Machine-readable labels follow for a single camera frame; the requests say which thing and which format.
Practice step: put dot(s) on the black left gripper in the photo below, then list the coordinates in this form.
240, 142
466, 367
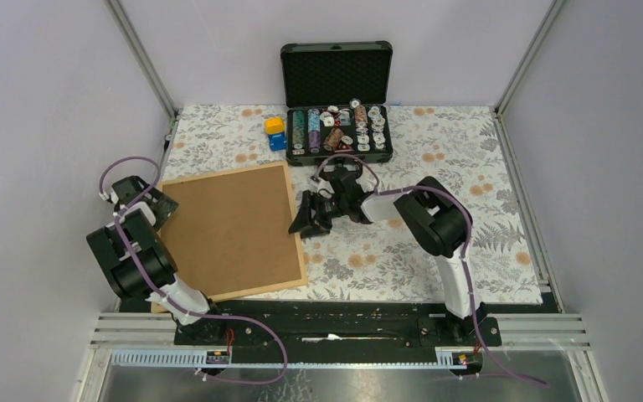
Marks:
166, 204

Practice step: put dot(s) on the light wooden picture frame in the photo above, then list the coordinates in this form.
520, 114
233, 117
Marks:
299, 233

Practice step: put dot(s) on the blue toy block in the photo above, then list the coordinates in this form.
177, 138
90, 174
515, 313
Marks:
277, 141

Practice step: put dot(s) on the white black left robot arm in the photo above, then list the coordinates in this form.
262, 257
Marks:
138, 266

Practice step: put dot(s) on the brown frame backing board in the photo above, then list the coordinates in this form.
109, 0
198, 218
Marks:
233, 233

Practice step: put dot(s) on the yellow toy block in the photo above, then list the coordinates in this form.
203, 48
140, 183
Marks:
274, 126

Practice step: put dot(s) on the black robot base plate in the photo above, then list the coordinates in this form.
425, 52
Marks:
385, 336

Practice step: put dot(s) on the black poker chip case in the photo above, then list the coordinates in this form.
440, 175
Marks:
336, 98

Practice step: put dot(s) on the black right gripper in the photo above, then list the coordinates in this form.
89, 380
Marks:
304, 221

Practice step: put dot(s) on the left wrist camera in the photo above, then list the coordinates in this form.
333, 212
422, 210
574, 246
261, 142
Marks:
110, 196

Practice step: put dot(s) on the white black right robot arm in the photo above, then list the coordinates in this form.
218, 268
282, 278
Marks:
439, 223

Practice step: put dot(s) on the floral patterned table cloth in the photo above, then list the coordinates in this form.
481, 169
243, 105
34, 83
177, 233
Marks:
459, 147

